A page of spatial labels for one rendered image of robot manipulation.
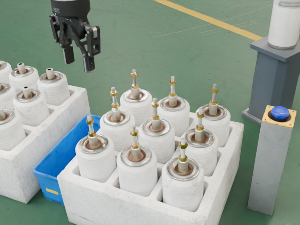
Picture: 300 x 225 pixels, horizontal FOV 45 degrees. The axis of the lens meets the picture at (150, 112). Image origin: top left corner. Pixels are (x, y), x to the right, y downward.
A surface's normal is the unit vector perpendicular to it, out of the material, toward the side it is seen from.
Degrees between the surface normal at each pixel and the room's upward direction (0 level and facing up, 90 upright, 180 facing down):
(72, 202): 90
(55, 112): 0
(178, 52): 0
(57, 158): 88
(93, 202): 90
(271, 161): 90
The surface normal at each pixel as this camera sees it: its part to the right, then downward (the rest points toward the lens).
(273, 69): -0.81, 0.37
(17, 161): 0.92, 0.19
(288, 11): -0.30, 0.56
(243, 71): -0.04, -0.81
